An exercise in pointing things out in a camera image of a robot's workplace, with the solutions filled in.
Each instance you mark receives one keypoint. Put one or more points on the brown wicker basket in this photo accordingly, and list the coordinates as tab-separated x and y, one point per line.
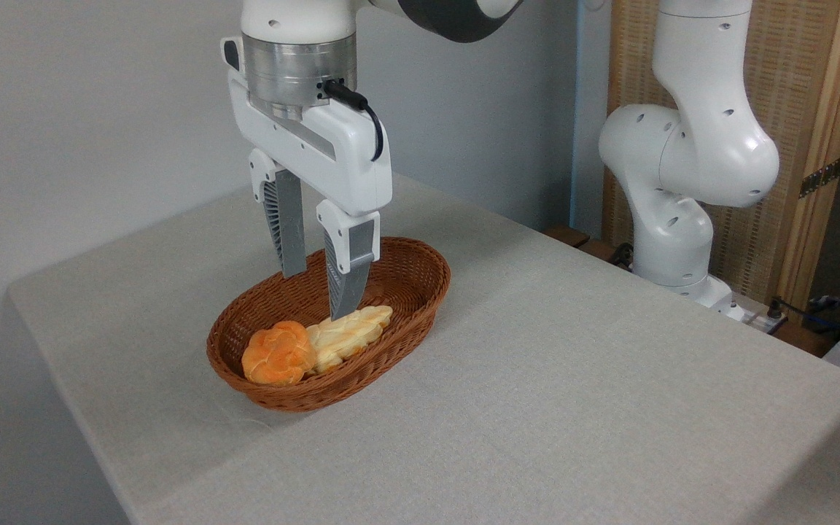
398	273

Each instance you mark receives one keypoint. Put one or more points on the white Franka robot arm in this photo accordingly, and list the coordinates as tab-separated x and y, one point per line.
697	160

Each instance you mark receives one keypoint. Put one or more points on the pale braided bread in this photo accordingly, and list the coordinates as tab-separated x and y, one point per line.
351	334

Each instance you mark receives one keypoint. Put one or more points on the grey tablecloth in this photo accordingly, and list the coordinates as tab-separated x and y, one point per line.
573	379

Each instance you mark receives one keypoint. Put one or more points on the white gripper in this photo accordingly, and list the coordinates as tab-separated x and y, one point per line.
347	157

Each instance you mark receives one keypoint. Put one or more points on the wooden woven folding screen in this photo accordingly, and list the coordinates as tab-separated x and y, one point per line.
792	73

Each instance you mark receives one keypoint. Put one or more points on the round orange bread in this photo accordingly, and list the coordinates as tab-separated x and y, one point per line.
278	354

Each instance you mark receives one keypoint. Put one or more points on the dark metal screen hinge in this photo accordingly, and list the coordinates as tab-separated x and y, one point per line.
821	177

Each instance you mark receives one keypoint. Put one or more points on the brown wooden base board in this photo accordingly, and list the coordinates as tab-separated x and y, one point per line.
573	236

